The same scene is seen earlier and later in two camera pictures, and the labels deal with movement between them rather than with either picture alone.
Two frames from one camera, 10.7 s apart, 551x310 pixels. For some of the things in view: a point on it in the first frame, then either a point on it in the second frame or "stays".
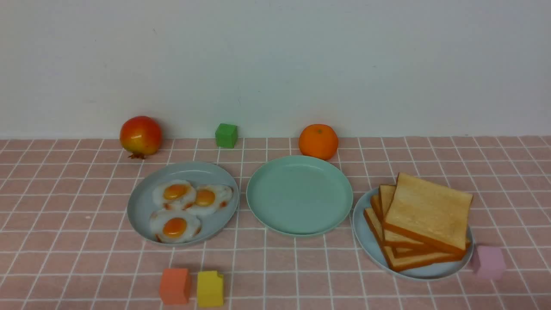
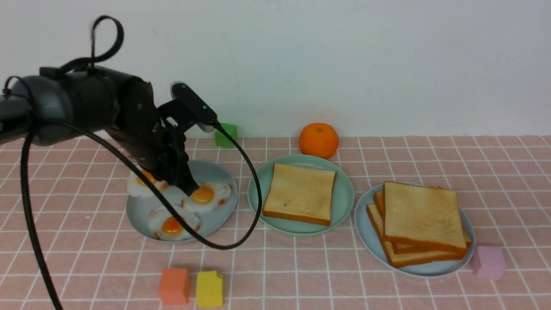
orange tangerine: (318, 141) stays
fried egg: (174, 226) stays
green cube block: (227, 135) stays
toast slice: (430, 212) to (301, 193)
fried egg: (176, 194) to (137, 188)
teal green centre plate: (300, 196) stays
